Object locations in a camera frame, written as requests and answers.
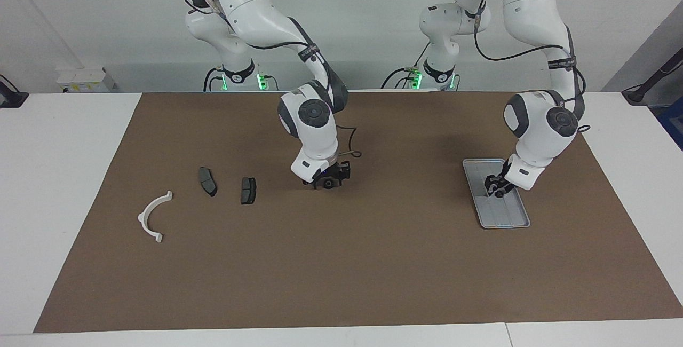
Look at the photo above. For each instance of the large black bearing gear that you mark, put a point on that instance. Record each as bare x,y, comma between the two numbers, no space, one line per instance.
329,183

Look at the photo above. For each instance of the rectangular dark brake pad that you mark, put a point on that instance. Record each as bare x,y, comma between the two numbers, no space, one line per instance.
248,191

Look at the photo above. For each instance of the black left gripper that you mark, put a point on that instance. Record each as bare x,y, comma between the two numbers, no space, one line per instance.
503,172

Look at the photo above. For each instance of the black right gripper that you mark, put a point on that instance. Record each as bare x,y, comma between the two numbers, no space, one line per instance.
333,170

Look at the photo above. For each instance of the white semicircular plastic bracket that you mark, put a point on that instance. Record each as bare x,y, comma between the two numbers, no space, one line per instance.
142,219

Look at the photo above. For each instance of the blue object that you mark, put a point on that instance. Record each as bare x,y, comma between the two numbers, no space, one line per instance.
673,123

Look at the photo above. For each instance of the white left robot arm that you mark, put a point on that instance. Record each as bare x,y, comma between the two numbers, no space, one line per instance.
539,123

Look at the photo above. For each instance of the brown table mat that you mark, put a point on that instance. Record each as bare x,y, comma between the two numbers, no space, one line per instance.
341,261

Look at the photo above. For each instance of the elongated grey brake pad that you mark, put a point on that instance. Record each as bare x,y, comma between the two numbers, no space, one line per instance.
207,180

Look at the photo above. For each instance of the white power box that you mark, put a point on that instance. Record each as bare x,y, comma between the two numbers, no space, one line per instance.
85,80

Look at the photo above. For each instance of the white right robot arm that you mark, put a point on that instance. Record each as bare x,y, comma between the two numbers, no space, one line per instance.
315,133

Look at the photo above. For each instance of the silver metal tray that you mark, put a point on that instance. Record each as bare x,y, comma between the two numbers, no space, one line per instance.
507,213

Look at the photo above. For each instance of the black table clamp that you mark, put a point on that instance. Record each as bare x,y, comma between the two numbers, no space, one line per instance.
13,99

